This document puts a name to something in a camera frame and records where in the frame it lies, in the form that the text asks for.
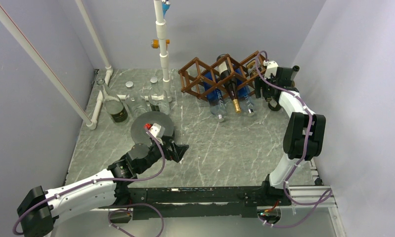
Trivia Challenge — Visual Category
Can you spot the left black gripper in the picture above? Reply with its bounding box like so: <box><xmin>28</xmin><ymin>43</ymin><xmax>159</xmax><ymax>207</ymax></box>
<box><xmin>137</xmin><ymin>135</ymin><xmax>188</xmax><ymax>173</ymax></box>

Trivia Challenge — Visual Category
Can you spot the gold capped dark bottle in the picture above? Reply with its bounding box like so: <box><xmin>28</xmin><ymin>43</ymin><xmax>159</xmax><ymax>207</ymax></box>
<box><xmin>218</xmin><ymin>60</ymin><xmax>242</xmax><ymax>113</ymax></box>

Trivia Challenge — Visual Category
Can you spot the short clear glass bottle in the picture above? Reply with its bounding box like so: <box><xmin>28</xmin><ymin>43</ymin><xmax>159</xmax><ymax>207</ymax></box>
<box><xmin>148</xmin><ymin>77</ymin><xmax>170</xmax><ymax>115</ymax></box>

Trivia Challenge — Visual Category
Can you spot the tall clear glass bottle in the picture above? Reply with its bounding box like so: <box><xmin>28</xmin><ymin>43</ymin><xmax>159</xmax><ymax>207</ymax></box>
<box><xmin>96</xmin><ymin>78</ymin><xmax>129</xmax><ymax>124</ymax></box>

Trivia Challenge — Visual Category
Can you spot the dark green wine bottle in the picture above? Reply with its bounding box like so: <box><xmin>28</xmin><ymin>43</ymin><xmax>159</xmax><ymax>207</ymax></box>
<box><xmin>291</xmin><ymin>65</ymin><xmax>300</xmax><ymax>81</ymax></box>

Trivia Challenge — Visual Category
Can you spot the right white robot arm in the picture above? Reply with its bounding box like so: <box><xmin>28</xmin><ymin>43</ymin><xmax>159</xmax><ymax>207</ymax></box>
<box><xmin>257</xmin><ymin>67</ymin><xmax>326</xmax><ymax>205</ymax></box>

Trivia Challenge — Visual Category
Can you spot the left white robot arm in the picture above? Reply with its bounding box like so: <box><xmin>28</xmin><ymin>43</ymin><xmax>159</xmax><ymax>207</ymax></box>
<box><xmin>12</xmin><ymin>139</ymin><xmax>189</xmax><ymax>237</ymax></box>

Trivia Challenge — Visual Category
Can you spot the blue square bottle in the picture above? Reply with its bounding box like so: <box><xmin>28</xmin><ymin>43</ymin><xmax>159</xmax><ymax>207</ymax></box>
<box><xmin>206</xmin><ymin>88</ymin><xmax>227</xmax><ymax>122</ymax></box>
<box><xmin>233</xmin><ymin>67</ymin><xmax>256</xmax><ymax>117</ymax></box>

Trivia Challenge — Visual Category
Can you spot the brown wooden wine rack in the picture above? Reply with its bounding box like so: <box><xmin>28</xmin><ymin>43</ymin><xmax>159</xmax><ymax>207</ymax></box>
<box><xmin>178</xmin><ymin>51</ymin><xmax>266</xmax><ymax>101</ymax></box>

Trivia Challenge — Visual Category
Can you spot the black round spool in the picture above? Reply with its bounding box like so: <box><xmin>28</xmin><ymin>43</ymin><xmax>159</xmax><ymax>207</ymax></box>
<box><xmin>131</xmin><ymin>111</ymin><xmax>176</xmax><ymax>146</ymax></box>

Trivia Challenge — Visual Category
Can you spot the orange pipe clamp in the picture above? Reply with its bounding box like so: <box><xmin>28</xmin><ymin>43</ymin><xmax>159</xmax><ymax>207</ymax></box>
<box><xmin>151</xmin><ymin>39</ymin><xmax>171</xmax><ymax>49</ymax></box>

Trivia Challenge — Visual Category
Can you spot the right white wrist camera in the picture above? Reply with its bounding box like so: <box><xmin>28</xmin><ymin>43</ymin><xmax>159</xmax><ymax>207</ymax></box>
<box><xmin>263</xmin><ymin>60</ymin><xmax>279</xmax><ymax>79</ymax></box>

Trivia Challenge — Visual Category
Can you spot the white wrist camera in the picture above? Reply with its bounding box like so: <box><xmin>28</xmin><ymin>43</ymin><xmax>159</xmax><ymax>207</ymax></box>
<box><xmin>263</xmin><ymin>60</ymin><xmax>279</xmax><ymax>79</ymax></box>
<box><xmin>144</xmin><ymin>123</ymin><xmax>165</xmax><ymax>139</ymax></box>

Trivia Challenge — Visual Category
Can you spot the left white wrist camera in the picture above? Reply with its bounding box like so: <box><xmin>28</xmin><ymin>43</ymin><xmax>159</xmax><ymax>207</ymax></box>
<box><xmin>144</xmin><ymin>123</ymin><xmax>165</xmax><ymax>139</ymax></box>

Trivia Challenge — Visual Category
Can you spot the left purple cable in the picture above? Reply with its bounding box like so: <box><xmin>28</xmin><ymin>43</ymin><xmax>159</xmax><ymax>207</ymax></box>
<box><xmin>12</xmin><ymin>127</ymin><xmax>167</xmax><ymax>237</ymax></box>

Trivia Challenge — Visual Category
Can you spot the purple cable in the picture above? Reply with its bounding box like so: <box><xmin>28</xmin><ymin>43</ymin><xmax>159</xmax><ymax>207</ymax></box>
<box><xmin>254</xmin><ymin>50</ymin><xmax>333</xmax><ymax>230</ymax></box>
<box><xmin>12</xmin><ymin>127</ymin><xmax>167</xmax><ymax>237</ymax></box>

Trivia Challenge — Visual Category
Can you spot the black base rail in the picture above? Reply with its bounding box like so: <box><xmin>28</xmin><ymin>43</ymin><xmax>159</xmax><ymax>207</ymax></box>
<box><xmin>107</xmin><ymin>184</ymin><xmax>291</xmax><ymax>218</ymax></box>

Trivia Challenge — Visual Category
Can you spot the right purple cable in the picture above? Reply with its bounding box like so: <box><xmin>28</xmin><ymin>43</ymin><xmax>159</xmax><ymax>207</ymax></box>
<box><xmin>254</xmin><ymin>50</ymin><xmax>333</xmax><ymax>230</ymax></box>

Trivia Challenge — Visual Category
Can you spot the white pvc pipe frame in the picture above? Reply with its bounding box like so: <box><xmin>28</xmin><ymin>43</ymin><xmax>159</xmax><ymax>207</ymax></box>
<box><xmin>0</xmin><ymin>0</ymin><xmax>174</xmax><ymax>130</ymax></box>

